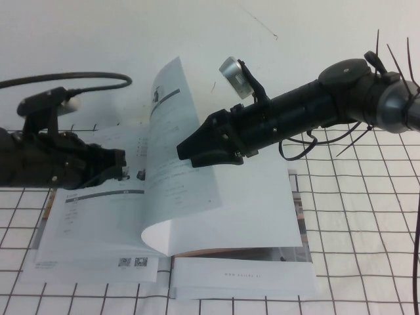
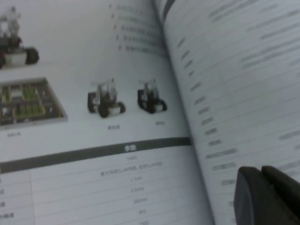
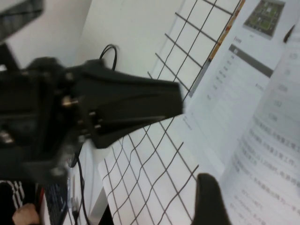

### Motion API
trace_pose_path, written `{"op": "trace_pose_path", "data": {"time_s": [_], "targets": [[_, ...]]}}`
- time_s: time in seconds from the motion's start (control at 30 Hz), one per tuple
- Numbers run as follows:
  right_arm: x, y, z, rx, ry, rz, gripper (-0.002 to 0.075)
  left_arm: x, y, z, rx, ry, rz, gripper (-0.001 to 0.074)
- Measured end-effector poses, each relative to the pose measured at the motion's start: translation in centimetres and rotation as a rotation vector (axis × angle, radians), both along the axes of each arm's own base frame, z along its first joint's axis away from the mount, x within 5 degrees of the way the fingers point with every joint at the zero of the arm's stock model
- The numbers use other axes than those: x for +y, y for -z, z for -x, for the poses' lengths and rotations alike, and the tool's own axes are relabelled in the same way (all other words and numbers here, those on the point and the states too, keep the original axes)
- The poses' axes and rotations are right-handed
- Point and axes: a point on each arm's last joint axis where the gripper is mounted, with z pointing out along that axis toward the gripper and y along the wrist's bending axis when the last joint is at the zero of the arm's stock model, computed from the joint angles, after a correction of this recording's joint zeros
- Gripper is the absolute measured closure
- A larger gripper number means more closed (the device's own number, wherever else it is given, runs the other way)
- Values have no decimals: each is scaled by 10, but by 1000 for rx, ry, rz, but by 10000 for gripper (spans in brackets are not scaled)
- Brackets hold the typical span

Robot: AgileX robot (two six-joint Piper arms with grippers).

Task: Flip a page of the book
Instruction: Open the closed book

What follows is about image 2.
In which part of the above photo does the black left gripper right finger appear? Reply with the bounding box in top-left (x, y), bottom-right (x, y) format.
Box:
top-left (262, 165), bottom-right (300, 225)

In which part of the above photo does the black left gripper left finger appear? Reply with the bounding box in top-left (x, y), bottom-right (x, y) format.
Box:
top-left (233, 166), bottom-right (296, 225)

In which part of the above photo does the white product catalog book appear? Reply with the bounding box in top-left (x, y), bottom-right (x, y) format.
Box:
top-left (0, 0), bottom-right (300, 225)

